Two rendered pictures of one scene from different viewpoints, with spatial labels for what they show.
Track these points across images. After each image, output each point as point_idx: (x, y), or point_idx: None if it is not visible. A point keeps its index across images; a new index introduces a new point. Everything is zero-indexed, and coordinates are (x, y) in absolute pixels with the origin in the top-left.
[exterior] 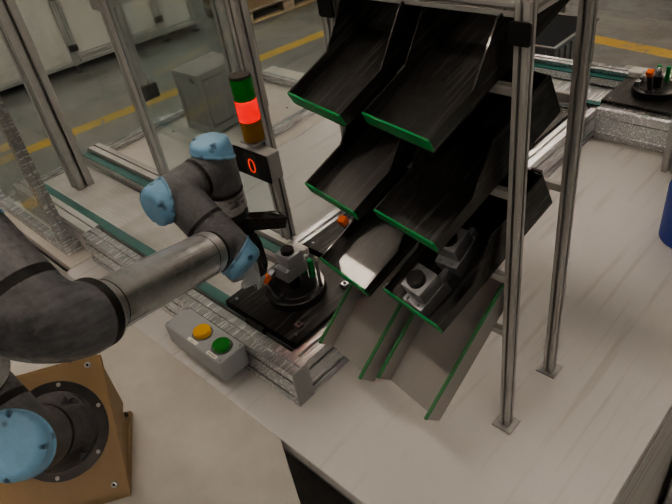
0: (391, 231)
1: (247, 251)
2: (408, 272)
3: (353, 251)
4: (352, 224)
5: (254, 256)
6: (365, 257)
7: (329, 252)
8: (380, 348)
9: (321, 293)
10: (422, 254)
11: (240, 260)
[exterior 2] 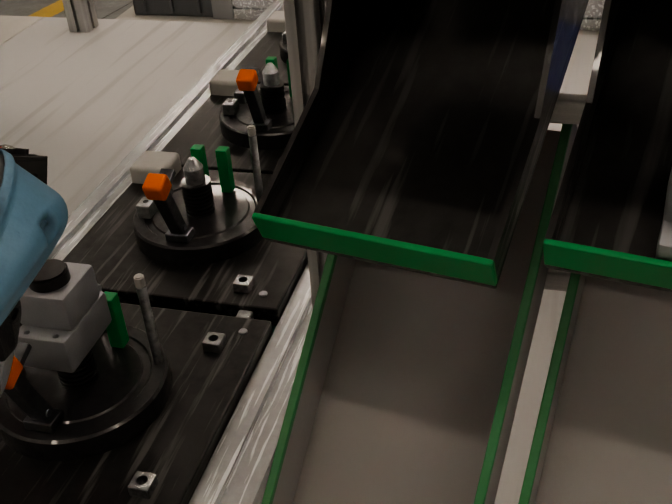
0: (452, 89)
1: (29, 199)
2: (577, 183)
3: (352, 175)
4: (319, 97)
5: (61, 219)
6: (407, 179)
7: (276, 194)
8: (495, 461)
9: (167, 379)
10: (592, 123)
11: (10, 240)
